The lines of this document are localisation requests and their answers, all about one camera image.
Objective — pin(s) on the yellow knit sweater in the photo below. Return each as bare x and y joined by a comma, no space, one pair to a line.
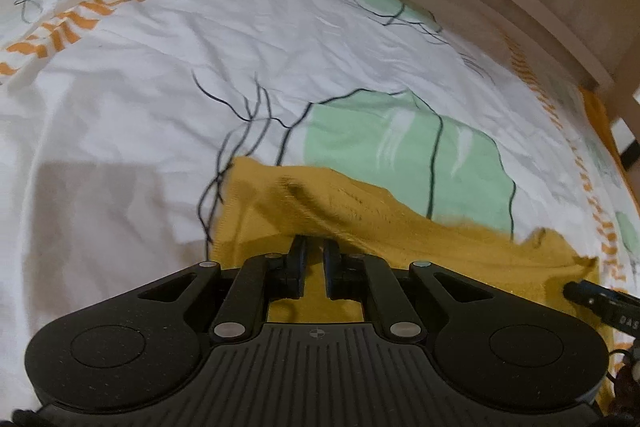
450,252

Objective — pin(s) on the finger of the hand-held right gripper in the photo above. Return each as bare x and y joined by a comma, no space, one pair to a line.
580,293

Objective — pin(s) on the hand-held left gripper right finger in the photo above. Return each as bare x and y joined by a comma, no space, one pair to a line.
329,262

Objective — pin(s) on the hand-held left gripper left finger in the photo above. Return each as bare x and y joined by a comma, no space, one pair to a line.
299,259

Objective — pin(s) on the white leaf-print bed sheet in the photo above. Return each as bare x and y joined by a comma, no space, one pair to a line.
150,107

